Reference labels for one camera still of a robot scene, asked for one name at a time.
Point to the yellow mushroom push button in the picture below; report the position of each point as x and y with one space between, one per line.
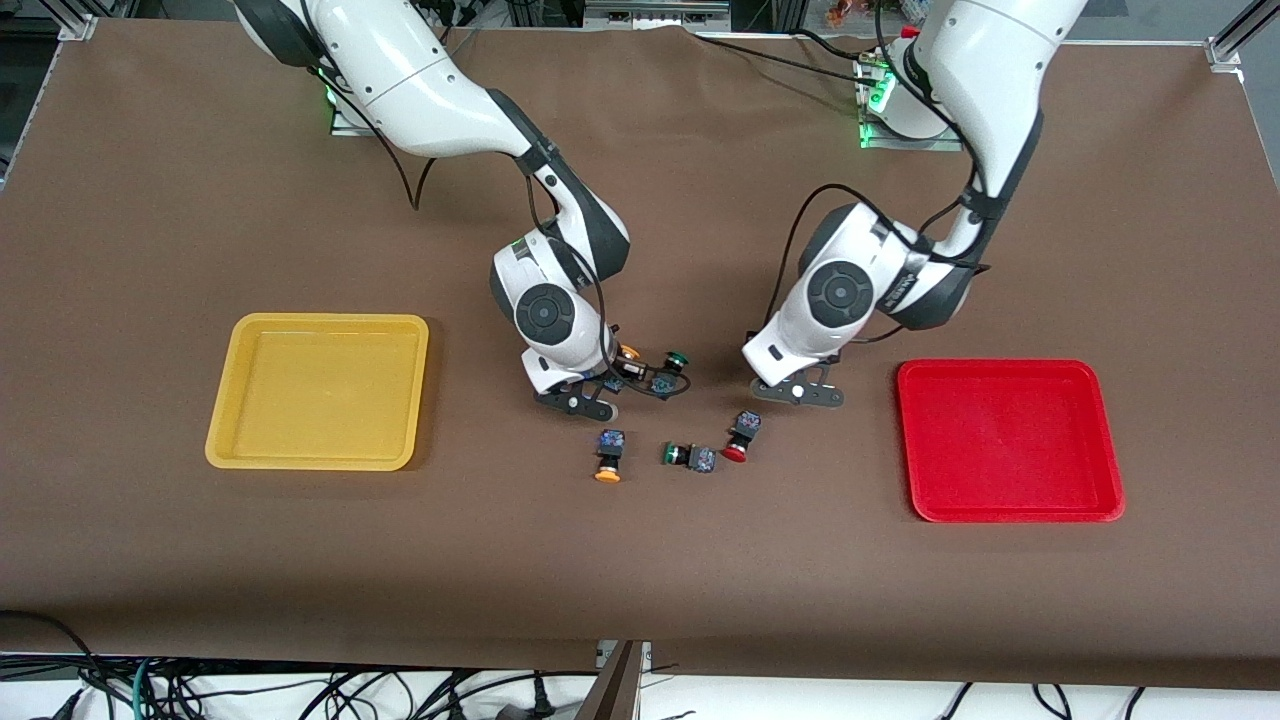
611 442
629 352

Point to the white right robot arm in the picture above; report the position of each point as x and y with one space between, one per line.
420 80

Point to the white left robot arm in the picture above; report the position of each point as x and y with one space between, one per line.
990 60

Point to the green push button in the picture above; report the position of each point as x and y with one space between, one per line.
678 357
703 459

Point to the red mushroom push button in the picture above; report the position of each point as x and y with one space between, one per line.
746 425

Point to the brown table cover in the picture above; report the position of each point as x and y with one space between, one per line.
640 560

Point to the red plastic tray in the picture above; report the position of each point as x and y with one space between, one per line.
1010 445

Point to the yellow plastic tray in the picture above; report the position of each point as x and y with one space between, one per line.
320 395

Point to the grey device box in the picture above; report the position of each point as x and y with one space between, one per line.
655 12

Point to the orange clutter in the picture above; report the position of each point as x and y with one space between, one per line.
852 12

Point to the silver metal bracket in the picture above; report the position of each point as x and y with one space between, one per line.
642 655

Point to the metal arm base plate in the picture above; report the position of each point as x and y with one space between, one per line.
875 142
345 125

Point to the silver aluminium frame profile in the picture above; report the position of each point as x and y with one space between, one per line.
1240 35
75 20

